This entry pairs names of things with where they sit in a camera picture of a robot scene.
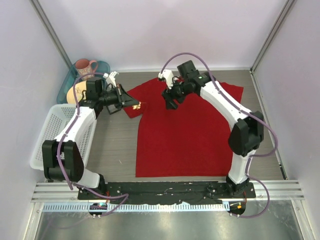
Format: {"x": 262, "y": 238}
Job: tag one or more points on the white perforated plastic basket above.
{"x": 57, "y": 119}

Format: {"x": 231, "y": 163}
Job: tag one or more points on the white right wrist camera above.
{"x": 166, "y": 76}

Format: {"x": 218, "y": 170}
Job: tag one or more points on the pink floral mug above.
{"x": 86, "y": 68}

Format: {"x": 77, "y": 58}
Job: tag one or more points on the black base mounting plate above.
{"x": 174, "y": 192}

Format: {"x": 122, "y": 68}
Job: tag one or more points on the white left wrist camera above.
{"x": 110, "y": 78}

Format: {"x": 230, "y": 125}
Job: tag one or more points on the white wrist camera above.
{"x": 110, "y": 78}
{"x": 166, "y": 76}

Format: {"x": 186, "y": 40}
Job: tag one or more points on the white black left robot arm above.
{"x": 61, "y": 156}

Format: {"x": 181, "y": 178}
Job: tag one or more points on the white slotted cable duct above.
{"x": 56, "y": 207}

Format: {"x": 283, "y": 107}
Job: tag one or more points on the right aluminium corner post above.
{"x": 285, "y": 11}

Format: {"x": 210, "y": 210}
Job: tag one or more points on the aluminium extrusion rail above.
{"x": 59, "y": 192}

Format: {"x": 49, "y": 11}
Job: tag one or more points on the left aluminium corner post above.
{"x": 51, "y": 31}

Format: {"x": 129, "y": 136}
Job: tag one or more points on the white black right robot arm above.
{"x": 246, "y": 128}

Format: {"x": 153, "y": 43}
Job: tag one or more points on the red t-shirt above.
{"x": 187, "y": 142}

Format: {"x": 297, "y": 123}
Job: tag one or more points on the teal plastic tray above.
{"x": 102, "y": 67}

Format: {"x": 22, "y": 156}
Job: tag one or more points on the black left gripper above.
{"x": 123, "y": 98}

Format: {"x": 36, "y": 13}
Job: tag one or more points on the aluminium corner post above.
{"x": 51, "y": 31}
{"x": 285, "y": 11}

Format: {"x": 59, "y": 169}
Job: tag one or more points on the red gold maple leaf brooch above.
{"x": 137, "y": 107}

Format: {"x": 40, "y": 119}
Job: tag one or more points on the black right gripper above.
{"x": 169, "y": 93}

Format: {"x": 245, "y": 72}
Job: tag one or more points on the yellow floral plate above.
{"x": 78, "y": 92}

